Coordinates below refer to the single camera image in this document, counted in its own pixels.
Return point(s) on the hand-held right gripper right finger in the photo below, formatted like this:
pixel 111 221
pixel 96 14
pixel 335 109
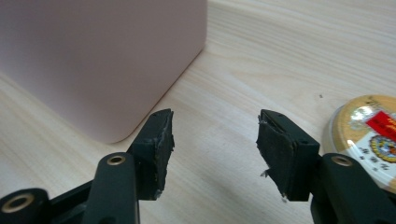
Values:
pixel 285 155

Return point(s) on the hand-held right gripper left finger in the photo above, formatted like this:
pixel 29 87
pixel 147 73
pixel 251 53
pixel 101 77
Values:
pixel 154 149

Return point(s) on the round tin with gold lid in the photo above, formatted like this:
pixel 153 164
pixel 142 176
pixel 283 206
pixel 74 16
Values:
pixel 370 137

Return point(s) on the pink plastic storage box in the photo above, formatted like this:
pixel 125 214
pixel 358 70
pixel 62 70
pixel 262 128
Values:
pixel 99 62

